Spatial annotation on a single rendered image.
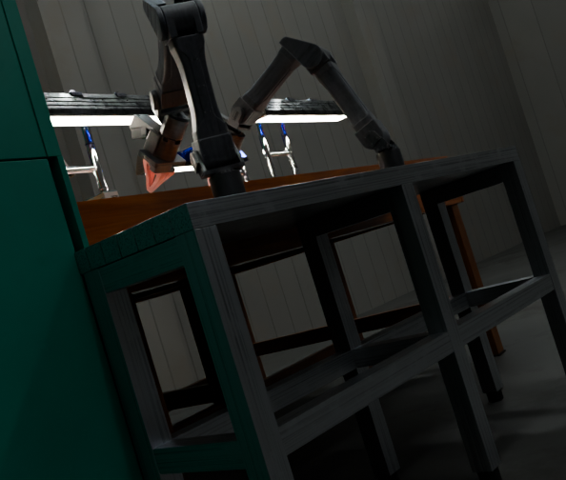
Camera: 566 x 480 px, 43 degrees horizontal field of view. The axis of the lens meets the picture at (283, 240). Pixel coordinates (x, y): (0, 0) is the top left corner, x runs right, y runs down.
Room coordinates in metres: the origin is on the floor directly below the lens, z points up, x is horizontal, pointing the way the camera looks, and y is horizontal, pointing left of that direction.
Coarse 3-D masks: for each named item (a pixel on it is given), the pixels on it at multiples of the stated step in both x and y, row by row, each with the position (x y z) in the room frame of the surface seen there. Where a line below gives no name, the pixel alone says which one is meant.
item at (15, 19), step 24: (0, 0) 1.23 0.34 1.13; (0, 24) 1.22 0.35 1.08; (0, 48) 1.21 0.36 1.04; (24, 48) 1.24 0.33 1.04; (0, 72) 1.19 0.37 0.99; (24, 72) 1.23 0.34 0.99; (0, 96) 1.18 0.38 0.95; (24, 96) 1.22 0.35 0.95; (0, 120) 1.17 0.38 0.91; (24, 120) 1.21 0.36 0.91; (48, 120) 1.25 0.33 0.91; (0, 144) 1.16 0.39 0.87; (24, 144) 1.20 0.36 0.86; (48, 144) 1.23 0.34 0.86
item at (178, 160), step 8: (160, 144) 1.64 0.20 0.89; (168, 144) 1.64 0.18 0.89; (176, 144) 1.65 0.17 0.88; (144, 152) 1.65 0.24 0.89; (160, 152) 1.65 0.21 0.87; (168, 152) 1.65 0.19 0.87; (176, 152) 1.67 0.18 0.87; (152, 160) 1.63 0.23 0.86; (160, 160) 1.65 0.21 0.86; (168, 160) 1.66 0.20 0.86; (176, 160) 1.69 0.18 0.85; (184, 160) 1.71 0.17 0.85
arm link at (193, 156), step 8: (192, 152) 1.38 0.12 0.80; (192, 160) 1.38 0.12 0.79; (200, 160) 1.37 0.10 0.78; (240, 160) 1.38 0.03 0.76; (200, 168) 1.37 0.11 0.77; (216, 168) 1.36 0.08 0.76; (224, 168) 1.37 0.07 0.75; (232, 168) 1.37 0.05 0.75; (240, 168) 1.40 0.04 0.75; (200, 176) 1.39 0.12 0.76; (208, 176) 1.38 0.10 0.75
